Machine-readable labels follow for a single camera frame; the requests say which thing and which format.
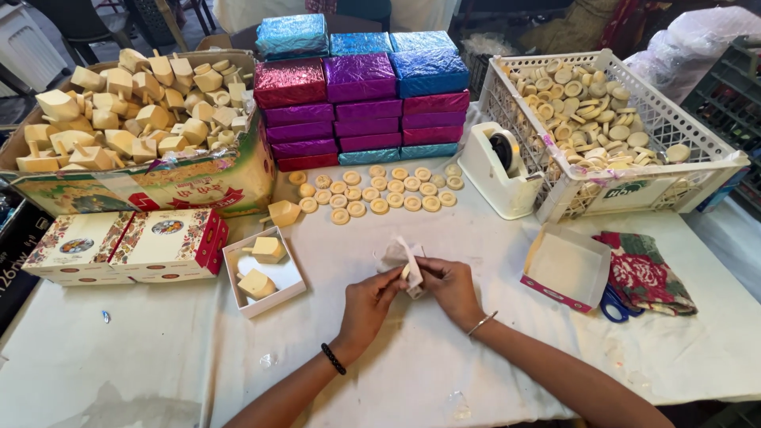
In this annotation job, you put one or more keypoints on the brown fabric heap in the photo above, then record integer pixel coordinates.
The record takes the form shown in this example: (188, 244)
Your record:
(571, 27)

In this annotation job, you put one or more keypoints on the white tablecloth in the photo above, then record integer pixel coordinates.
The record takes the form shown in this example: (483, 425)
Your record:
(178, 356)

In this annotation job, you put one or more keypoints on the dark chair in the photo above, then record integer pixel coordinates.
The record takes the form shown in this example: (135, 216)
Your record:
(83, 24)

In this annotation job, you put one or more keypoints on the blue box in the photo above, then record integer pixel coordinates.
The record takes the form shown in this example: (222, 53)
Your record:
(722, 193)

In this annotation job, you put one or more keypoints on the printed cardboard carton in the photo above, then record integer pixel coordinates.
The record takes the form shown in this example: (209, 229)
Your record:
(196, 185)

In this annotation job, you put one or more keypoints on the dark lettered board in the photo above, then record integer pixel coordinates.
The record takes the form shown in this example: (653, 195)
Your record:
(18, 261)

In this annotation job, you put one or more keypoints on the white plastic crate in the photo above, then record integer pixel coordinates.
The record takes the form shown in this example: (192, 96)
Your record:
(624, 191)

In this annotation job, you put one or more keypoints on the white tape dispenser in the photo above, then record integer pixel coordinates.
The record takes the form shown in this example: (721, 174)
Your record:
(493, 185)

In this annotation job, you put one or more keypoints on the person's left hand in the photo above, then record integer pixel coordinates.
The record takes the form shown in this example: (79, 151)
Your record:
(365, 312)

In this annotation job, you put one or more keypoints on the open white cardboard box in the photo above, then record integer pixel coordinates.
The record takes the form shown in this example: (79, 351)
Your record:
(286, 278)

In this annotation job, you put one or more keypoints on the floral printed gift box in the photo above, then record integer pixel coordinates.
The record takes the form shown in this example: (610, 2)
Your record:
(169, 243)
(71, 247)

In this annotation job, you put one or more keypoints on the floral box lid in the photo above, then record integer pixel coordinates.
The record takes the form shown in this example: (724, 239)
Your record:
(565, 267)

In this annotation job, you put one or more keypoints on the clear plastic bag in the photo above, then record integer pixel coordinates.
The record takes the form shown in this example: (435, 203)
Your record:
(689, 47)

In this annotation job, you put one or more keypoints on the pile of wooden discs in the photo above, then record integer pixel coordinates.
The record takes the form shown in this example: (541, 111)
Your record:
(585, 107)

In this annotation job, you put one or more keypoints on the dark green plastic crate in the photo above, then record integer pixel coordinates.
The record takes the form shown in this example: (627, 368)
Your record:
(728, 101)

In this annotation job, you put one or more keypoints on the single wooden spinning top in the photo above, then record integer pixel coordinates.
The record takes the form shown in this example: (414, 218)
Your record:
(257, 285)
(267, 249)
(284, 213)

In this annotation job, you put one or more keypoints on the rows of wooden rings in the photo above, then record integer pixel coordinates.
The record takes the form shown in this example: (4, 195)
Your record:
(380, 193)

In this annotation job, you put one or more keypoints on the person's right hand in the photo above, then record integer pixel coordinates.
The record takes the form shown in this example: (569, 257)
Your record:
(455, 291)

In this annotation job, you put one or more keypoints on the pile of wooden spinning tops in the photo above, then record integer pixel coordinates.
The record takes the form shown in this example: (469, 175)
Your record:
(119, 113)

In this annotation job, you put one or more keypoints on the black plastic crate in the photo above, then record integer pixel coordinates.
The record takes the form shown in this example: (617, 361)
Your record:
(478, 71)

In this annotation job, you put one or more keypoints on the white slatted panel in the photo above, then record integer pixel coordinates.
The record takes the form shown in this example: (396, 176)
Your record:
(30, 53)

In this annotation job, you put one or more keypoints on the small shiny wrapper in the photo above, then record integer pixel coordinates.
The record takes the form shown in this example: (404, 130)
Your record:
(106, 317)

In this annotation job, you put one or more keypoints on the silver bangle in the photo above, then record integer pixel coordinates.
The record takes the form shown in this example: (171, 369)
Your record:
(481, 323)

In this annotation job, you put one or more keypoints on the red green floral cloth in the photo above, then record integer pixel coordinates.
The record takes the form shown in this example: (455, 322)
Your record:
(645, 276)

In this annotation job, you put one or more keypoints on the stack of foil wrapped boxes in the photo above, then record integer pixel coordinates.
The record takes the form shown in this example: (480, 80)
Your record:
(360, 107)

